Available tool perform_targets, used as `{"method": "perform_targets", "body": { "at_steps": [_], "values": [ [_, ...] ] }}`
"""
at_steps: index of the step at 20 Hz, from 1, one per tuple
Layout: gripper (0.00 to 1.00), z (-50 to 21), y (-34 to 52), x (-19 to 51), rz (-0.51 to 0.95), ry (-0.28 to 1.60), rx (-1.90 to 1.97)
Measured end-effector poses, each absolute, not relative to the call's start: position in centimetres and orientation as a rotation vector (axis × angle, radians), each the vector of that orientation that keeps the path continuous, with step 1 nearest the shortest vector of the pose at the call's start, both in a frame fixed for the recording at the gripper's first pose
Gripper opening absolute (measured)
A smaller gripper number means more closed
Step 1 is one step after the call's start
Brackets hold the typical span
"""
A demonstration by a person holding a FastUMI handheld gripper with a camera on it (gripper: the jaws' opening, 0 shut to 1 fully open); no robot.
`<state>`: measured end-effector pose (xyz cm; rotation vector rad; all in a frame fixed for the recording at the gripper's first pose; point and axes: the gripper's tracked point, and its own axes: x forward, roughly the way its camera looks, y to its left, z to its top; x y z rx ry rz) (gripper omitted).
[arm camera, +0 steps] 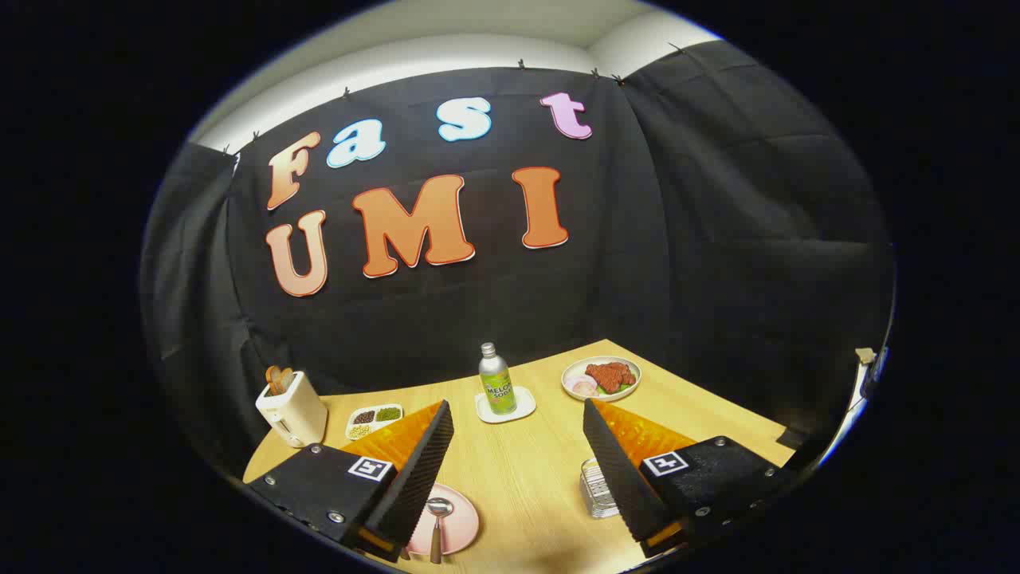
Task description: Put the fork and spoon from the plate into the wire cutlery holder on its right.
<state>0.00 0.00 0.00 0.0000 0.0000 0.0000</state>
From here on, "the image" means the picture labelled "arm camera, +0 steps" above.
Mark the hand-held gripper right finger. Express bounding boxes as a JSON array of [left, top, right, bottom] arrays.
[[583, 399, 798, 559]]

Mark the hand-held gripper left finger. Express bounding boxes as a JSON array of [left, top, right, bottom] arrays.
[[245, 400, 455, 563]]

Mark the metal spoon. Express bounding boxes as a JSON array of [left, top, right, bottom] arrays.
[[426, 497, 455, 564]]

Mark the white divided dish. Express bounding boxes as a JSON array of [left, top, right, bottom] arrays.
[[345, 404, 405, 441]]

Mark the pink plate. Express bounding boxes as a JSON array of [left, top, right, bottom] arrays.
[[406, 483, 481, 556]]

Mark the red meat piece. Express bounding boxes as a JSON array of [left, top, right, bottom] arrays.
[[585, 362, 637, 395]]

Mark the white food plate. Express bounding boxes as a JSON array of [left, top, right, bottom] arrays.
[[561, 356, 642, 402]]

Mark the white square coaster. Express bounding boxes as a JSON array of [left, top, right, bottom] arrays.
[[475, 387, 537, 424]]

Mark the green soda bottle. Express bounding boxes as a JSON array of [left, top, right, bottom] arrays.
[[478, 343, 518, 416]]

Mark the cream toaster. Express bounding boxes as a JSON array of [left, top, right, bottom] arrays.
[[255, 370, 329, 449]]

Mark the metal wire basket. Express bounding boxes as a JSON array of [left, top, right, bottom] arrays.
[[579, 458, 621, 520]]

